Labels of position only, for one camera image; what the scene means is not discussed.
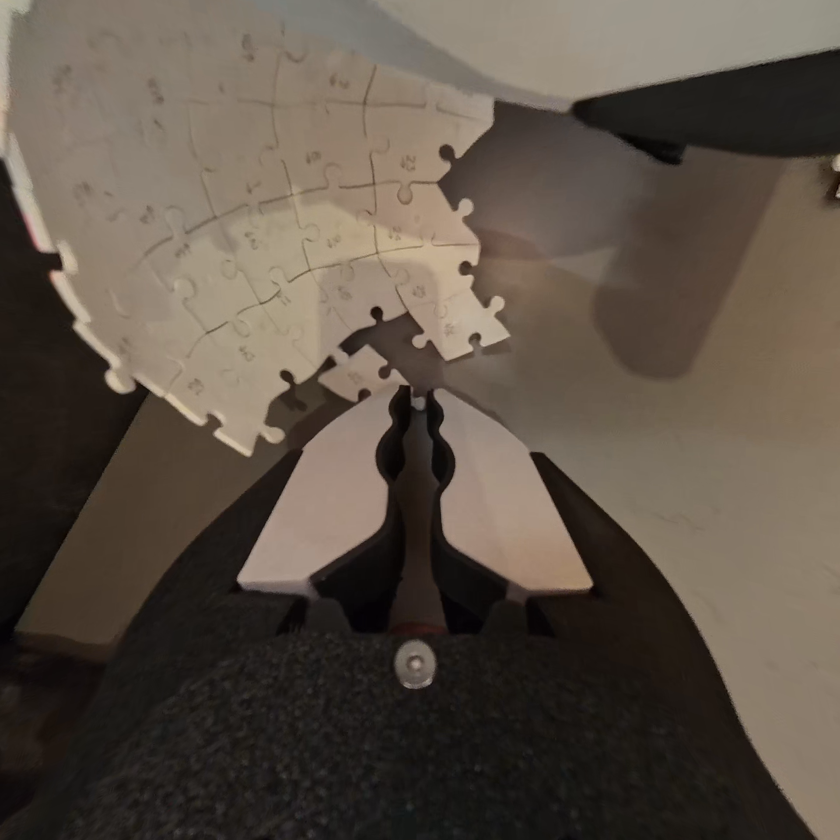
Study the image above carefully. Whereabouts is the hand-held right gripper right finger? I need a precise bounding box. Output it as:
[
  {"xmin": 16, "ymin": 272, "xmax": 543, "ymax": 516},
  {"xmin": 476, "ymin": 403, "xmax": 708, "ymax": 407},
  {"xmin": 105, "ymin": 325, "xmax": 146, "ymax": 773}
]
[{"xmin": 427, "ymin": 387, "xmax": 595, "ymax": 634}]

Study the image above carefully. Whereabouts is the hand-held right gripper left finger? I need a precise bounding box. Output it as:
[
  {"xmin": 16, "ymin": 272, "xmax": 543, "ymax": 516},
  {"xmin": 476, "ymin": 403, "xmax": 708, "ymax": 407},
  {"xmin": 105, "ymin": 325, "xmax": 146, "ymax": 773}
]
[{"xmin": 236, "ymin": 386, "xmax": 411, "ymax": 632}]

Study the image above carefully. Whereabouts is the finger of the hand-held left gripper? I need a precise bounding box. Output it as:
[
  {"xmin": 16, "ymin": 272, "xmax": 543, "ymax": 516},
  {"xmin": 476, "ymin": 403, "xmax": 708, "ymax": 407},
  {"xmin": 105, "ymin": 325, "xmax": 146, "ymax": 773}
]
[{"xmin": 367, "ymin": 0, "xmax": 840, "ymax": 114}]

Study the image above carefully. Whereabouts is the single white puzzle piece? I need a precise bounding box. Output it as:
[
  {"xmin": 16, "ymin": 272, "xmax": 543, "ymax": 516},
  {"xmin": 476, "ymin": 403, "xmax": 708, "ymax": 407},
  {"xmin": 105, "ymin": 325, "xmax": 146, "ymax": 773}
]
[{"xmin": 319, "ymin": 346, "xmax": 424, "ymax": 411}]

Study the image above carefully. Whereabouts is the partly built puzzle ball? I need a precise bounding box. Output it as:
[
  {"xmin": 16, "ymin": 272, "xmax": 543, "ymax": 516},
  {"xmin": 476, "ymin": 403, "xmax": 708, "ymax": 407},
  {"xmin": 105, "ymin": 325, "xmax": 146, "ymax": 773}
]
[{"xmin": 0, "ymin": 0, "xmax": 511, "ymax": 458}]

